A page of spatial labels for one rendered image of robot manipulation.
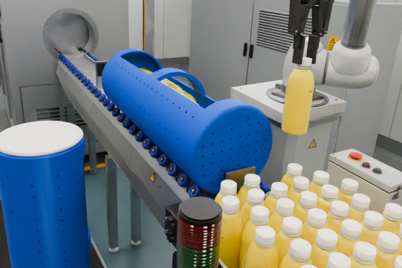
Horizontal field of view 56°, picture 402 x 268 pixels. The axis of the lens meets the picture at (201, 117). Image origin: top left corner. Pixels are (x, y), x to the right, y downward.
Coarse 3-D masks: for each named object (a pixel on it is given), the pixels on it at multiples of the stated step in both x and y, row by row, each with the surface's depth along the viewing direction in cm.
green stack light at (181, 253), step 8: (176, 248) 56; (184, 248) 53; (216, 248) 54; (176, 256) 56; (184, 256) 54; (192, 256) 53; (200, 256) 53; (208, 256) 54; (216, 256) 55; (176, 264) 56; (184, 264) 55; (192, 264) 54; (200, 264) 54; (208, 264) 54; (216, 264) 56
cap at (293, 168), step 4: (292, 164) 104; (296, 164) 104; (288, 168) 102; (292, 168) 101; (296, 168) 101; (300, 168) 102; (288, 172) 102; (292, 172) 101; (296, 172) 101; (300, 172) 102
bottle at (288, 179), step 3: (285, 174) 104; (288, 174) 102; (282, 177) 105; (285, 177) 103; (288, 177) 103; (291, 177) 102; (282, 180) 104; (285, 180) 103; (288, 180) 102; (291, 180) 102; (285, 183) 102; (288, 183) 102; (291, 183) 101; (288, 186) 102; (291, 186) 101; (288, 189) 102
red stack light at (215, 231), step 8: (184, 224) 52; (192, 224) 52; (216, 224) 52; (184, 232) 53; (192, 232) 52; (200, 232) 52; (208, 232) 52; (216, 232) 53; (184, 240) 53; (192, 240) 52; (200, 240) 52; (208, 240) 53; (216, 240) 54; (192, 248) 53; (200, 248) 53; (208, 248) 53
